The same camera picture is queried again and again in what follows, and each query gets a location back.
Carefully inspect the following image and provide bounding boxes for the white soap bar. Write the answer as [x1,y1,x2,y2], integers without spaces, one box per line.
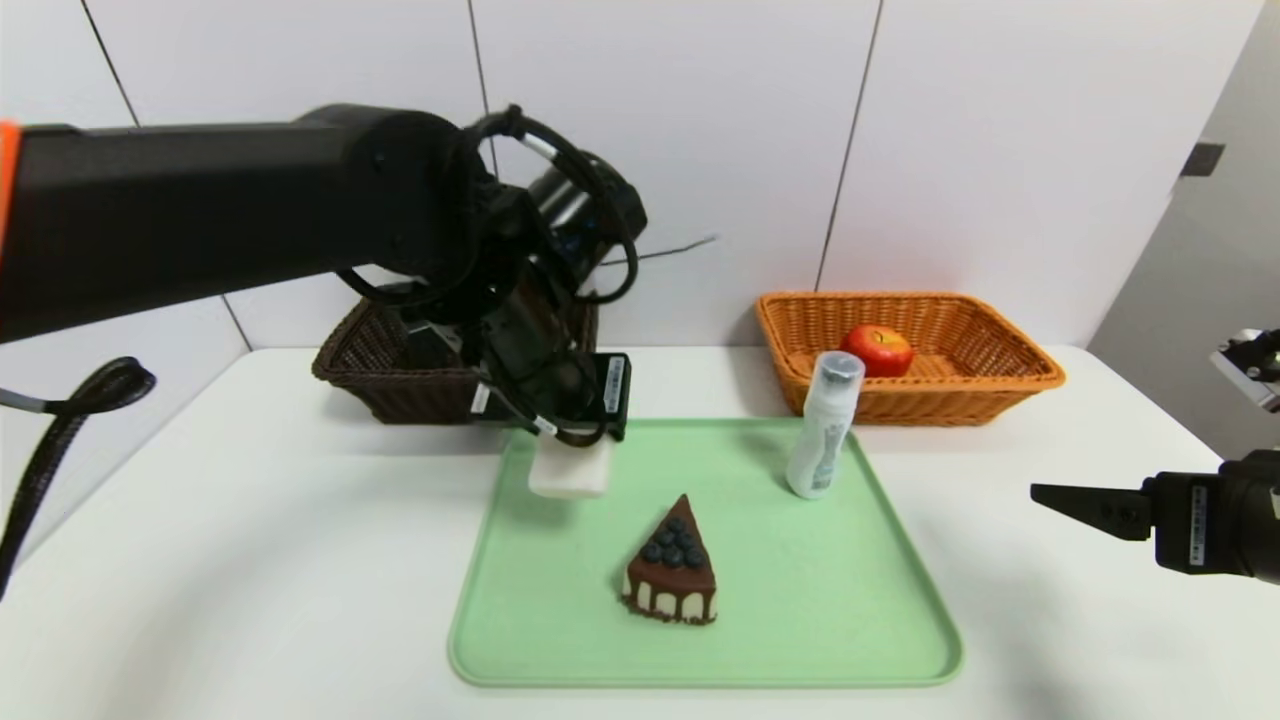
[527,440,612,500]

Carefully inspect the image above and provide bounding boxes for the dark brown wicker basket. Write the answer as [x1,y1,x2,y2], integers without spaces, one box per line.
[311,290,601,426]

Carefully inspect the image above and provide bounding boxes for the chocolate blueberry cake slice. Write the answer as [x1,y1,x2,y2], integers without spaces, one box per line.
[620,493,719,627]

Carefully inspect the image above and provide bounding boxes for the braided left arm cable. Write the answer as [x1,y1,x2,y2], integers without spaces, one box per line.
[0,356,158,601]

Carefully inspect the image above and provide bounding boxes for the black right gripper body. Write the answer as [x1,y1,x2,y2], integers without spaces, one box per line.
[1142,450,1280,586]

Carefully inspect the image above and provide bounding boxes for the black left camera cable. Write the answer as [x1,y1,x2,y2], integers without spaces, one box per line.
[335,103,721,311]

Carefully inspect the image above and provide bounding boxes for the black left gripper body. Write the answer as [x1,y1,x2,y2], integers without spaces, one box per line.
[515,351,632,443]

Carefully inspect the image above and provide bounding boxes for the light green plastic tray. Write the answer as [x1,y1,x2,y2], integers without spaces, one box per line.
[448,418,964,689]

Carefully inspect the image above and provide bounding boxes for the red apple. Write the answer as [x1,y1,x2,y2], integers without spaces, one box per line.
[840,325,916,379]

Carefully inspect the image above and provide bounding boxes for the orange wicker basket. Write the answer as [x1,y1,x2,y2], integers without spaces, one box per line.
[755,291,1068,428]

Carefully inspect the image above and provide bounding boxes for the white bottle with clear cap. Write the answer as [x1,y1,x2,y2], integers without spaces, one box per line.
[785,352,867,500]

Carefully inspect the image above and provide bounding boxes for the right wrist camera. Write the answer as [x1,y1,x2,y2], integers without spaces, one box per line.
[1209,328,1280,414]

